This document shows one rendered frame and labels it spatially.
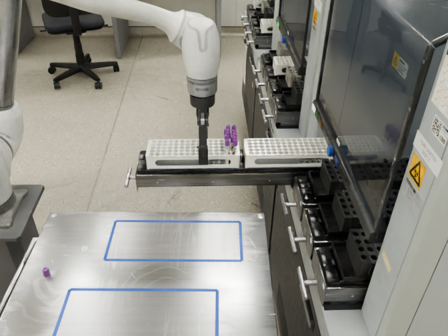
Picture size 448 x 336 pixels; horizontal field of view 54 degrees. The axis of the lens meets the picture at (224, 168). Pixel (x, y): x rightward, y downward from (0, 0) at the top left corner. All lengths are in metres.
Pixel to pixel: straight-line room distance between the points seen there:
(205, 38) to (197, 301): 0.67
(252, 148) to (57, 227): 0.63
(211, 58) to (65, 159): 1.95
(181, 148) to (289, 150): 0.35
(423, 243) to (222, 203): 1.77
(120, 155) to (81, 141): 0.34
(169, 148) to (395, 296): 0.82
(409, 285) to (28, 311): 0.80
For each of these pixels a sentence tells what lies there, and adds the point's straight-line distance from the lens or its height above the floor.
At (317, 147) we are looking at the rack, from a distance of 1.46.
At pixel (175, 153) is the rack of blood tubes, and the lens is 1.40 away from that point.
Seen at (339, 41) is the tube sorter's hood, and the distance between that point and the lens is 1.25.
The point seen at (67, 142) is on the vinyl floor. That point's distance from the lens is 3.20.
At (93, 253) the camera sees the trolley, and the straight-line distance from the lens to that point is 1.17.
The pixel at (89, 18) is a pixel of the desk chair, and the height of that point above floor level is 0.53.
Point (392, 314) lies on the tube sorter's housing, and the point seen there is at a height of 0.88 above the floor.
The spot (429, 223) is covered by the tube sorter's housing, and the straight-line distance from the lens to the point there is 0.83.
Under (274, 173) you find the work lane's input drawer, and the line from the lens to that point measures 1.42.
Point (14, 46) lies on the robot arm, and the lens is 1.47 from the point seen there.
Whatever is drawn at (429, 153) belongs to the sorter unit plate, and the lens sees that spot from 0.80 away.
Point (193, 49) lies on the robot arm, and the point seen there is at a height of 1.21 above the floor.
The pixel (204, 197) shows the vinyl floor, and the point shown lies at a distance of 2.56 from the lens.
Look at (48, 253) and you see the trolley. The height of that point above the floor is 0.82.
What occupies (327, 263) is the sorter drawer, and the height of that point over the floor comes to 0.82.
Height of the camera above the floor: 1.65
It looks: 36 degrees down
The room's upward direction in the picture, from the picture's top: 1 degrees clockwise
